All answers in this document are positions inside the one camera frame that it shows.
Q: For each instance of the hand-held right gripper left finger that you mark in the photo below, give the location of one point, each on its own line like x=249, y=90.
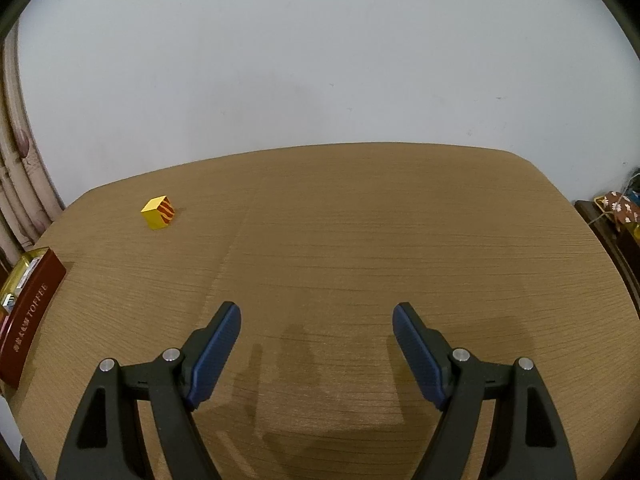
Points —
x=210, y=360

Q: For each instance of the brown floral cloth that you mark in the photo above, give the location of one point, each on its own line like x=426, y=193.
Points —
x=620, y=205

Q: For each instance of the beige patterned curtain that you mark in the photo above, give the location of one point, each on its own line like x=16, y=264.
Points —
x=20, y=185

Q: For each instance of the yellow items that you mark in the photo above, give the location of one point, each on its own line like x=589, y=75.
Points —
x=636, y=234

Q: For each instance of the red tin box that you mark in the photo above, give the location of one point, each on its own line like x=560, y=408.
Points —
x=35, y=310

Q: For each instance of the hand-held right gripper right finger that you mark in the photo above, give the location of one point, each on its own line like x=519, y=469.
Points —
x=420, y=355

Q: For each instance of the yellow striped cube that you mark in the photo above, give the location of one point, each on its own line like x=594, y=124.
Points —
x=155, y=217

